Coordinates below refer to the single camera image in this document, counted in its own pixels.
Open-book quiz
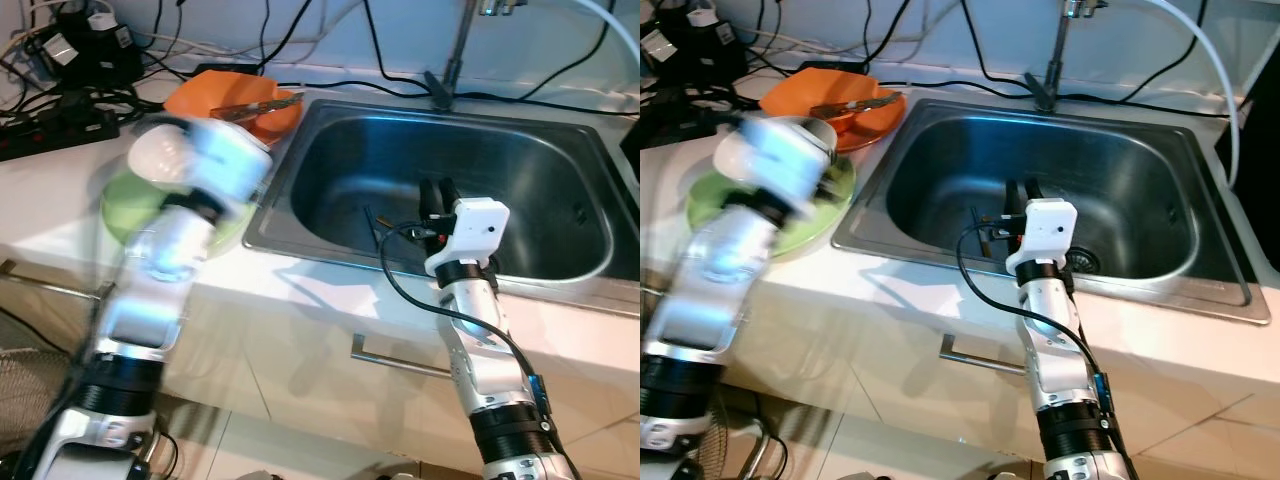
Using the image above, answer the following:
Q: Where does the white bowl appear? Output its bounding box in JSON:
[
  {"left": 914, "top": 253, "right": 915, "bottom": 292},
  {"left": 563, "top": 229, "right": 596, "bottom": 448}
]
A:
[
  {"left": 712, "top": 115, "right": 836, "bottom": 183},
  {"left": 125, "top": 118, "right": 216, "bottom": 186}
]

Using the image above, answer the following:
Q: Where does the white kitchen cabinet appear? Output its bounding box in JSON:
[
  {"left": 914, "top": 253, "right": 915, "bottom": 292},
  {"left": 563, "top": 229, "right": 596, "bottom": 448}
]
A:
[
  {"left": 0, "top": 240, "right": 641, "bottom": 480},
  {"left": 720, "top": 300, "right": 1280, "bottom": 480}
]

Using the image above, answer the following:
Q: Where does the stainless steel sink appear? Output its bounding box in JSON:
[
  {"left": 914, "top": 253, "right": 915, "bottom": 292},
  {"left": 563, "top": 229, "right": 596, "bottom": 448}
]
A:
[
  {"left": 832, "top": 97, "right": 1271, "bottom": 326},
  {"left": 243, "top": 97, "right": 641, "bottom": 319}
]

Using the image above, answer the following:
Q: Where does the metal faucet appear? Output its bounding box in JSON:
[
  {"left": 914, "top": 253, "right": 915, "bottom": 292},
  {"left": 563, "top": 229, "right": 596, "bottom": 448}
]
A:
[
  {"left": 1022, "top": 0, "right": 1111, "bottom": 113},
  {"left": 422, "top": 0, "right": 531, "bottom": 111}
]

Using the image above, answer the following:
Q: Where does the orange plate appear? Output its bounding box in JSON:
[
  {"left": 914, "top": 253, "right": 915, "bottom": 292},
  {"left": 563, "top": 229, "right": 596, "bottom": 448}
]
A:
[
  {"left": 830, "top": 110, "right": 906, "bottom": 153},
  {"left": 240, "top": 115, "right": 304, "bottom": 148}
]

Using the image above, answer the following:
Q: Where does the green plate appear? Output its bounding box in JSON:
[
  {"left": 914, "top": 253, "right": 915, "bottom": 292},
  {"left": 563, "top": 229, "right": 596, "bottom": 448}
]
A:
[
  {"left": 685, "top": 155, "right": 858, "bottom": 259},
  {"left": 100, "top": 168, "right": 256, "bottom": 256}
]

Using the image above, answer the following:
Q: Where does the black appliance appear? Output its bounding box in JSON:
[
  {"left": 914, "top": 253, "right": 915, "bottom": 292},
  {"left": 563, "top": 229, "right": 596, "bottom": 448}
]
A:
[{"left": 1215, "top": 70, "right": 1280, "bottom": 283}]

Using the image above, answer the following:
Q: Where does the orange bowl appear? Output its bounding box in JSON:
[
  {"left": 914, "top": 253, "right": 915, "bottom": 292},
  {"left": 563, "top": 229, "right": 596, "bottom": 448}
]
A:
[
  {"left": 163, "top": 70, "right": 304, "bottom": 141},
  {"left": 758, "top": 72, "right": 906, "bottom": 151}
]

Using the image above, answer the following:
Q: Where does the black power strip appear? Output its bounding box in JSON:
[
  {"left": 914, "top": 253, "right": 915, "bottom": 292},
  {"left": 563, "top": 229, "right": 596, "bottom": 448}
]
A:
[
  {"left": 0, "top": 105, "right": 121, "bottom": 161},
  {"left": 640, "top": 100, "right": 716, "bottom": 147}
]

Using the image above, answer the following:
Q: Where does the black charger box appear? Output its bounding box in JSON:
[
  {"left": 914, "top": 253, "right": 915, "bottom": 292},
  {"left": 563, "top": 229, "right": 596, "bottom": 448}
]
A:
[
  {"left": 35, "top": 5, "right": 141, "bottom": 86},
  {"left": 650, "top": 0, "right": 741, "bottom": 81}
]

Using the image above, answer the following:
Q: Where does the grey floor fan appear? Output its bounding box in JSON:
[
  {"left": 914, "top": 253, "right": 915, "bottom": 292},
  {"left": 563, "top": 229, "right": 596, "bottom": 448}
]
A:
[
  {"left": 0, "top": 345, "right": 71, "bottom": 451},
  {"left": 700, "top": 400, "right": 786, "bottom": 480}
]

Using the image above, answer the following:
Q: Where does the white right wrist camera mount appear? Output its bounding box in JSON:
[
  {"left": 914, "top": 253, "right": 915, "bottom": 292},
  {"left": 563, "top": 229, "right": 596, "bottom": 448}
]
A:
[
  {"left": 425, "top": 198, "right": 511, "bottom": 279},
  {"left": 1005, "top": 200, "right": 1079, "bottom": 279}
]

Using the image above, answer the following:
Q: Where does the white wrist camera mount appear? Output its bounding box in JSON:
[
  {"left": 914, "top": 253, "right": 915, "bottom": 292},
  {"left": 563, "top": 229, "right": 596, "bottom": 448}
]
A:
[
  {"left": 1005, "top": 200, "right": 1079, "bottom": 279},
  {"left": 185, "top": 118, "right": 276, "bottom": 216},
  {"left": 425, "top": 198, "right": 511, "bottom": 279},
  {"left": 745, "top": 118, "right": 836, "bottom": 216}
]

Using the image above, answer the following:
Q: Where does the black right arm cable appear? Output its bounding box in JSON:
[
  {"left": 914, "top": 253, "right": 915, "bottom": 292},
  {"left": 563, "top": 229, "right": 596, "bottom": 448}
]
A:
[
  {"left": 953, "top": 222, "right": 1113, "bottom": 401},
  {"left": 378, "top": 222, "right": 551, "bottom": 401}
]

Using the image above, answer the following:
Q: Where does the metal utensil brown handle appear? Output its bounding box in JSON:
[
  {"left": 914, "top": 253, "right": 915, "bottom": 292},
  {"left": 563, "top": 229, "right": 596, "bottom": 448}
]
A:
[
  {"left": 808, "top": 92, "right": 904, "bottom": 119},
  {"left": 210, "top": 92, "right": 304, "bottom": 121}
]

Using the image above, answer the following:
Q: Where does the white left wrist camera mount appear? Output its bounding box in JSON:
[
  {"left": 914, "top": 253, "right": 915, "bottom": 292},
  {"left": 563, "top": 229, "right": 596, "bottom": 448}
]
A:
[
  {"left": 185, "top": 118, "right": 276, "bottom": 216},
  {"left": 745, "top": 118, "right": 836, "bottom": 216}
]

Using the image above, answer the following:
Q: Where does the white hose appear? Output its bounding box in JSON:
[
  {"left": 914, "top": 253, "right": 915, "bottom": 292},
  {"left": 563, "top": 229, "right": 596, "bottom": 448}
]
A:
[
  {"left": 1140, "top": 0, "right": 1243, "bottom": 186},
  {"left": 575, "top": 0, "right": 641, "bottom": 61}
]

